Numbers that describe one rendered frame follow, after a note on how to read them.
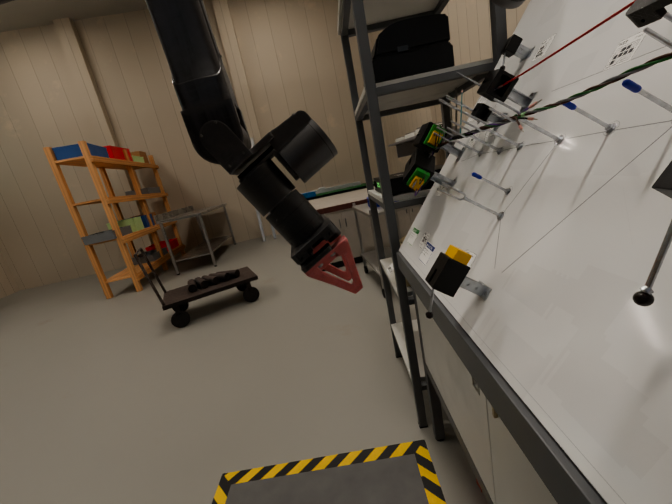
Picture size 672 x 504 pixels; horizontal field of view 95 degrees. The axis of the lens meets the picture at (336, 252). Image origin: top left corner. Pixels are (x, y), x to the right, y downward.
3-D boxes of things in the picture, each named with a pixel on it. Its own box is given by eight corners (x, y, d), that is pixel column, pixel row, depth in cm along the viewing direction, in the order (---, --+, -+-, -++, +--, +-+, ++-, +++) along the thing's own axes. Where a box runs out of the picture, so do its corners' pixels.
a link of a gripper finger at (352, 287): (369, 264, 46) (328, 217, 44) (382, 279, 39) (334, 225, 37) (335, 293, 47) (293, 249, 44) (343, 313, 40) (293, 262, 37)
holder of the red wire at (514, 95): (516, 92, 78) (479, 72, 77) (543, 91, 66) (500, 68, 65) (503, 112, 80) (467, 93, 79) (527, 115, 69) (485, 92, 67)
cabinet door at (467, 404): (494, 508, 70) (480, 358, 60) (424, 362, 123) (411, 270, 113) (503, 506, 70) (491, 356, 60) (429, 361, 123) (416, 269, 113)
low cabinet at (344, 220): (478, 236, 405) (473, 175, 385) (315, 274, 388) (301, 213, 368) (425, 219, 569) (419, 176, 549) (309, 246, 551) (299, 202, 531)
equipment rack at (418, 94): (418, 430, 141) (340, -56, 94) (393, 353, 199) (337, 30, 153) (530, 411, 139) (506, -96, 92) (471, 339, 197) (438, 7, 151)
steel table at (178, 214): (238, 243, 733) (225, 198, 706) (218, 266, 541) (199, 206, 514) (206, 250, 727) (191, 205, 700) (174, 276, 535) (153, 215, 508)
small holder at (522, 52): (509, 80, 85) (490, 69, 84) (526, 50, 83) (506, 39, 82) (519, 75, 80) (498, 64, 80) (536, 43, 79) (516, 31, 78)
